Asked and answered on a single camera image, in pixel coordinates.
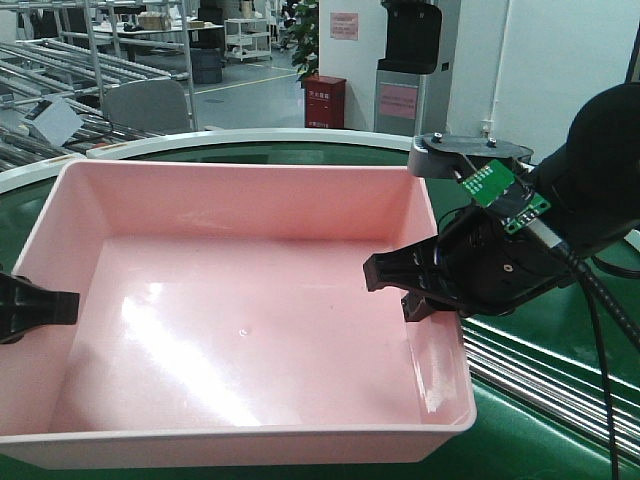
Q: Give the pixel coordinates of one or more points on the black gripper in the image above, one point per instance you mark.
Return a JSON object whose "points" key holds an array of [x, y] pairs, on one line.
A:
{"points": [[482, 269]]}

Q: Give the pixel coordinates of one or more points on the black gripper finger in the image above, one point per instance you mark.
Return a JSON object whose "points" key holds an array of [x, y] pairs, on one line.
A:
{"points": [[26, 306]]}

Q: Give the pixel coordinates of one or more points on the pink plastic bin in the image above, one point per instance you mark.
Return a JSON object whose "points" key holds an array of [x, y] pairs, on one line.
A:
{"points": [[225, 320]]}

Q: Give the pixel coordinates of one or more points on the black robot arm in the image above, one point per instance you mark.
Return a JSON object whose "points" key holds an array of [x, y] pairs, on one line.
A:
{"points": [[591, 181]]}

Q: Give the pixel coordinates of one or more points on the green circuit board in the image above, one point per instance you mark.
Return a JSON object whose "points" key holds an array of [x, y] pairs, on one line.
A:
{"points": [[505, 196]]}

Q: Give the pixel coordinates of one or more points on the white outer conveyor rim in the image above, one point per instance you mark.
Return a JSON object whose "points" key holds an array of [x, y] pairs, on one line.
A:
{"points": [[48, 168]]}

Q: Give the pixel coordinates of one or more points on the red fire cabinet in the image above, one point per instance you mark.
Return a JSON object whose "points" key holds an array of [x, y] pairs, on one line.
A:
{"points": [[324, 102]]}

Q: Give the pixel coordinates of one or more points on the steel conveyor rollers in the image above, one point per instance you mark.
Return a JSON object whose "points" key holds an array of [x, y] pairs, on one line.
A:
{"points": [[510, 366]]}

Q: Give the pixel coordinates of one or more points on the green potted plant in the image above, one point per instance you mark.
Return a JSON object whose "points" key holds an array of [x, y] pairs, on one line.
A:
{"points": [[305, 31]]}

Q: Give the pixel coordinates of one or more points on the grey kiosk machine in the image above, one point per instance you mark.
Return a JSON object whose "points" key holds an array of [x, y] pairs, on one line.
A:
{"points": [[402, 75]]}

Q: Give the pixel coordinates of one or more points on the roller conveyor rack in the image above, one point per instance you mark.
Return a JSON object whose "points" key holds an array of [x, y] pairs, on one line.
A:
{"points": [[58, 58]]}

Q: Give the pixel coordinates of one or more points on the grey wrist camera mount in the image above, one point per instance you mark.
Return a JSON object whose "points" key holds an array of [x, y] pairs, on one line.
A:
{"points": [[443, 156]]}

